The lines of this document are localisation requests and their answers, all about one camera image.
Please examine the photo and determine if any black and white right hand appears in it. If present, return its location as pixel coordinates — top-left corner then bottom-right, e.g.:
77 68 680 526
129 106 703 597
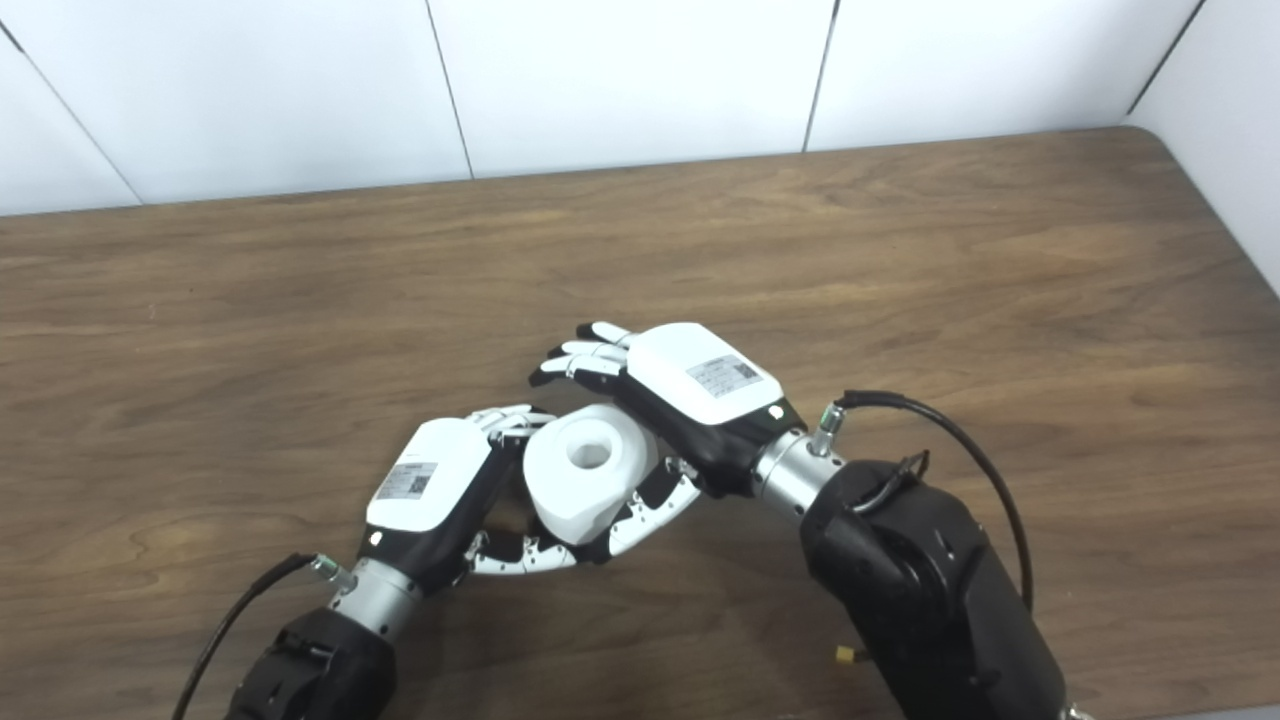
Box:
528 321 809 566

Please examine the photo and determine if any black and white left hand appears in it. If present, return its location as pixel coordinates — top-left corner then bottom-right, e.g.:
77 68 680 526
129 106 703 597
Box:
358 404 582 597

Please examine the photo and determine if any round white plastic piece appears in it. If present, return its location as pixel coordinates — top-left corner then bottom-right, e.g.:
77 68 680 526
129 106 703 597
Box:
522 403 661 547

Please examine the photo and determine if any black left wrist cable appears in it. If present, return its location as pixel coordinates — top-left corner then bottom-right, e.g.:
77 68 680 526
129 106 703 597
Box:
170 552 357 720

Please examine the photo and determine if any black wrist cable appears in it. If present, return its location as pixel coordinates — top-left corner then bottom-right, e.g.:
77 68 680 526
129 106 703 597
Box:
815 390 1035 613
170 552 357 720

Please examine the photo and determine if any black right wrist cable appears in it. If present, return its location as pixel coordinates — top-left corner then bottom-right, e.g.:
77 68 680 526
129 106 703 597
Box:
815 390 1035 613

